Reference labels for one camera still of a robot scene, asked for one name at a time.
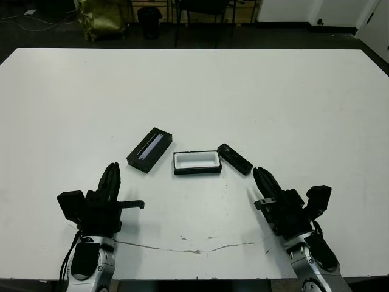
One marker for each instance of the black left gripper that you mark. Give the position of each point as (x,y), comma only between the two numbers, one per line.
(100,216)

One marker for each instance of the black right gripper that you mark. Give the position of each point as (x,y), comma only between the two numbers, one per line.
(288,213)

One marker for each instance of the black box lid with window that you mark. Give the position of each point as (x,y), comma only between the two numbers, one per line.
(138,158)

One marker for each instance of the slim black camera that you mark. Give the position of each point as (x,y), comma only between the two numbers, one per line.
(235,158)

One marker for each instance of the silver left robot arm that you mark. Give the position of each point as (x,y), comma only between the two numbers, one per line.
(91,273)

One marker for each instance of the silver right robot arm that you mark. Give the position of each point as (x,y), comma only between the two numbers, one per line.
(313,273)

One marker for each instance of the black box base white insert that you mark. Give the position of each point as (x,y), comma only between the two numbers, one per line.
(197,171)

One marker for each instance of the crumpled yellow-green bag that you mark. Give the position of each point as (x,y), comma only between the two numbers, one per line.
(100,18)

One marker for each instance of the black trash bin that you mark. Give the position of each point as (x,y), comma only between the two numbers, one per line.
(149,21)

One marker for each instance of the black round door stopper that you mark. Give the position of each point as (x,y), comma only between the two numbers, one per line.
(319,22)

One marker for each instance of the white paper sheet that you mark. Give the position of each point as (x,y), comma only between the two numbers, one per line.
(30,12)

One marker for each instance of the black office chair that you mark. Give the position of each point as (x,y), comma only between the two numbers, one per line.
(200,6)

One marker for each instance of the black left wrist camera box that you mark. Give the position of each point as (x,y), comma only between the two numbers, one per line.
(71,207)

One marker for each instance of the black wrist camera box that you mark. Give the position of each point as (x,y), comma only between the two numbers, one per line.
(71,207)
(319,199)

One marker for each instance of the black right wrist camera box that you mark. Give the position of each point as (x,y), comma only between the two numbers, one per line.
(319,199)

